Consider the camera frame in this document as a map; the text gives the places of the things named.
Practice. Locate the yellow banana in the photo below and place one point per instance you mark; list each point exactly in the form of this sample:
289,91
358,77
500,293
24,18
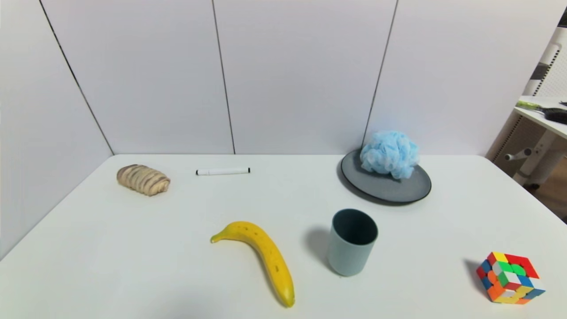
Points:
266,252

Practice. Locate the striped brown bread pastry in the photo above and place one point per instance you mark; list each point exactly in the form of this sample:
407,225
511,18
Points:
142,179

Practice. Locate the white marker pen black cap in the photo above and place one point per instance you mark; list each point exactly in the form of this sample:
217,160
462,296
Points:
221,171

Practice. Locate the black brush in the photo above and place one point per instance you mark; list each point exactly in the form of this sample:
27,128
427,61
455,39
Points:
556,115

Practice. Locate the white side desk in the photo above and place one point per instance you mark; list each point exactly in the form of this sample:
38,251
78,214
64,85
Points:
541,150

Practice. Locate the multicolour puzzle cube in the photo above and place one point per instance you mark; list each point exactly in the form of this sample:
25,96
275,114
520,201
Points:
509,277

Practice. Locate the white perforated panel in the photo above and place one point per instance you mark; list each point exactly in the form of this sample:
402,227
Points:
551,66

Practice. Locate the gray round plate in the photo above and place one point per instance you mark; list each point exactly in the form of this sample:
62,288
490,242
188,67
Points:
390,190

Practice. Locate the light blue mesh bath loofah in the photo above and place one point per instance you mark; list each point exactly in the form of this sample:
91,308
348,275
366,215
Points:
390,153

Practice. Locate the beige perforated desk panel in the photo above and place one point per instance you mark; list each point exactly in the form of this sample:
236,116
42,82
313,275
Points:
514,137

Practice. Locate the teal gray plastic cup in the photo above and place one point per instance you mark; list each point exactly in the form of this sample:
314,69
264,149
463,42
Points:
350,250

